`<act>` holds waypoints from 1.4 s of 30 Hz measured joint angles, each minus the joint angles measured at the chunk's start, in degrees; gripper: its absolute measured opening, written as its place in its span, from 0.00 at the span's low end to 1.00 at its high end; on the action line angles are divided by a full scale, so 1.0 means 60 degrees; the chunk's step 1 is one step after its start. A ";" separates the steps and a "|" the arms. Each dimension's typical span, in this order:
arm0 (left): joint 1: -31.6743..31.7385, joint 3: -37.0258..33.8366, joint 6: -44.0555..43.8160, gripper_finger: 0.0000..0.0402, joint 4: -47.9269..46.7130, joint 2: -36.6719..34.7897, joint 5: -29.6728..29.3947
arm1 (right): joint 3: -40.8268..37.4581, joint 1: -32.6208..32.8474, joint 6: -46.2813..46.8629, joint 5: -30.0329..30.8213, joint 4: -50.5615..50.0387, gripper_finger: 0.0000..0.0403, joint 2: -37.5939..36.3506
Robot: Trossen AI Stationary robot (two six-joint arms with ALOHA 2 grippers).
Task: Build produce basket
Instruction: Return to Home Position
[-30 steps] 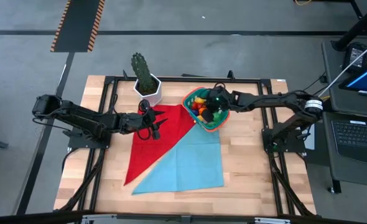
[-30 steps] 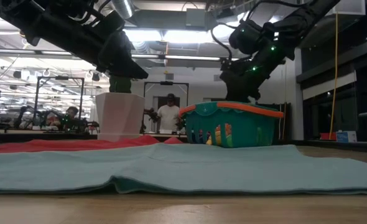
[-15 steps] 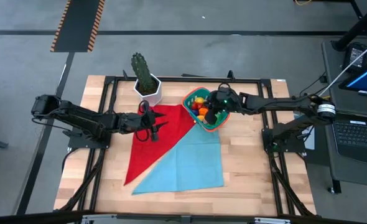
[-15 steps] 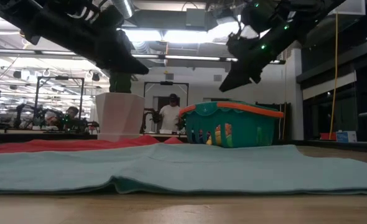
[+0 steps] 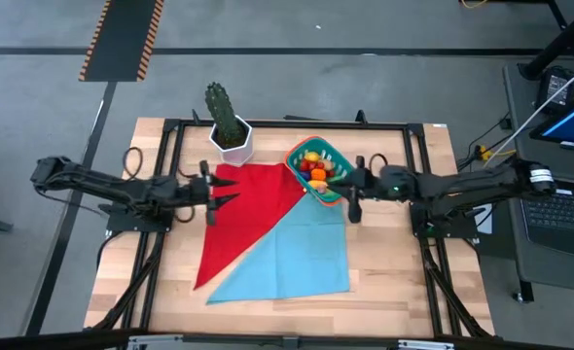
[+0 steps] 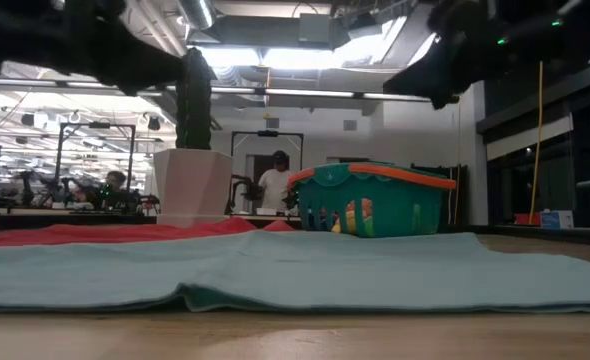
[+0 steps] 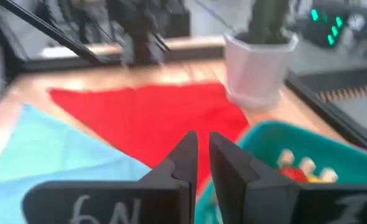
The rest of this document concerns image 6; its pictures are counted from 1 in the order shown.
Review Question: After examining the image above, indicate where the green cactus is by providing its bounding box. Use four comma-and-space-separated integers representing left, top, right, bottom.
175, 47, 214, 150

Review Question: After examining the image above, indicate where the black table frame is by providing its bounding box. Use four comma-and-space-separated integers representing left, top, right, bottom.
0, 208, 590, 247

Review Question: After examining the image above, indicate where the teal basket with orange handles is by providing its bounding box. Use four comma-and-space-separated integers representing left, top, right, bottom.
288, 161, 457, 239

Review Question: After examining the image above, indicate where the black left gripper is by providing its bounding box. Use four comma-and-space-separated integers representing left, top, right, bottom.
0, 0, 186, 97

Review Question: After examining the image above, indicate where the yellow hanging cable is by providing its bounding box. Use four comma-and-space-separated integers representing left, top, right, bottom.
527, 60, 546, 225

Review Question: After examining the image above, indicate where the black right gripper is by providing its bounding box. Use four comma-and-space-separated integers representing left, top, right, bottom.
382, 0, 506, 111

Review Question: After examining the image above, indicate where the white faceted planter pot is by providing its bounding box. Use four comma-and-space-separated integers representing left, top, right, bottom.
153, 148, 234, 226

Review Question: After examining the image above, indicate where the yellow toy banana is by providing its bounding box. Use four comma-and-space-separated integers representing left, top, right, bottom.
330, 203, 359, 235

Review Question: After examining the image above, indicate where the red cloth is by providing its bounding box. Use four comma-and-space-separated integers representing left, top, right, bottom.
0, 217, 296, 249

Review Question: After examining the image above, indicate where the silver ventilation duct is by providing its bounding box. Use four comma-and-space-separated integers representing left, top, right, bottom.
177, 0, 216, 30

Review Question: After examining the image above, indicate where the person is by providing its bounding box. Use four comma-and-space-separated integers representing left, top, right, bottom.
257, 149, 295, 212
99, 170, 129, 210

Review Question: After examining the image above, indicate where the black robot station frame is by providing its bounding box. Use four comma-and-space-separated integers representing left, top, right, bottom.
230, 130, 305, 171
54, 122, 137, 199

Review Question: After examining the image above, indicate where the blue and white box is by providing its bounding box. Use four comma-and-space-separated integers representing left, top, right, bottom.
539, 209, 575, 230

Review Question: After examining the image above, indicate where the light blue cloth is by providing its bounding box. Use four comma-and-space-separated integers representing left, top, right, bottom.
0, 230, 590, 314

